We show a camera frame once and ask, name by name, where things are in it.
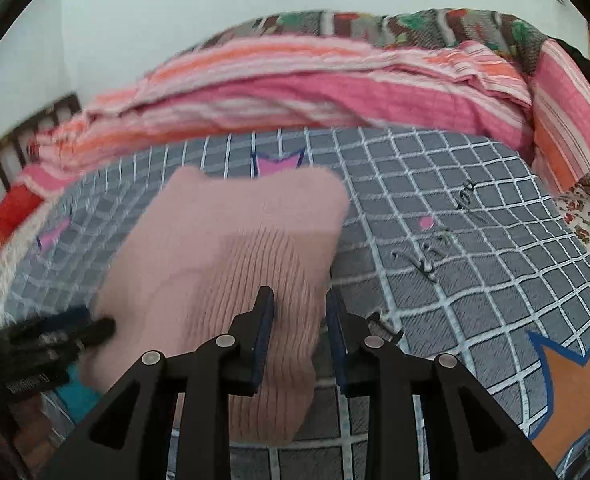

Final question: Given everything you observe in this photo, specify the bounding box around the dark wooden headboard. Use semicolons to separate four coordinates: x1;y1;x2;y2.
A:
0;92;81;203

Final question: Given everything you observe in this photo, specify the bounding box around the brown floral patchwork quilt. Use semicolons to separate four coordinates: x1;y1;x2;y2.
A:
193;9;549;76

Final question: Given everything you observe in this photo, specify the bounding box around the grey checked bed cover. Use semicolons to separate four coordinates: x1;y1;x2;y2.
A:
5;128;590;479

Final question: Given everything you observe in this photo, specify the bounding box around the pink orange striped blanket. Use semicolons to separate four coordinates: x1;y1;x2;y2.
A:
29;36;590;194

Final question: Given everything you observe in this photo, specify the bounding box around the red pillow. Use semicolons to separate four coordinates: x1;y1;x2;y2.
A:
0;184;44;251

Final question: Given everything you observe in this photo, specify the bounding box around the pink knit sweater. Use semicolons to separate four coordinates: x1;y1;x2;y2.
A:
80;166;350;445

